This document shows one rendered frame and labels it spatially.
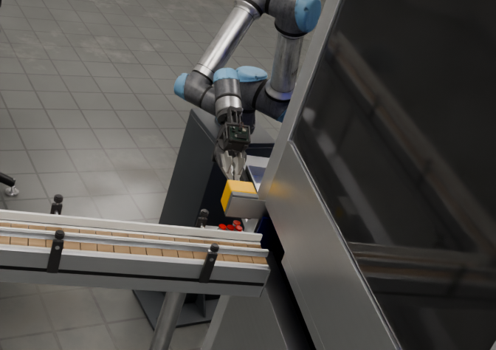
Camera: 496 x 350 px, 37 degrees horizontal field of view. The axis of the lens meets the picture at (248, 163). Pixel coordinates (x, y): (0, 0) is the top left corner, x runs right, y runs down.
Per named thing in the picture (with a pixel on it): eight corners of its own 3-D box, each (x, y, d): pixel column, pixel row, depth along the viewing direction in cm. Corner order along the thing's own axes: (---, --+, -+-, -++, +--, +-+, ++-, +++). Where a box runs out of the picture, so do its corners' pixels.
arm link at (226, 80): (239, 82, 221) (238, 63, 214) (242, 111, 216) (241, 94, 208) (212, 83, 221) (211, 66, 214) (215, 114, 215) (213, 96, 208)
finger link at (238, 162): (239, 174, 196) (237, 145, 200) (232, 185, 200) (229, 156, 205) (250, 176, 197) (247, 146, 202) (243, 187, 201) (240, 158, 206)
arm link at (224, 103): (211, 109, 213) (238, 113, 216) (212, 122, 211) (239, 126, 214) (220, 94, 207) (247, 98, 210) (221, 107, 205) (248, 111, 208)
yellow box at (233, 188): (251, 219, 194) (259, 197, 190) (225, 217, 191) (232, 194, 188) (244, 202, 200) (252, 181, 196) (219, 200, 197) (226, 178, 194)
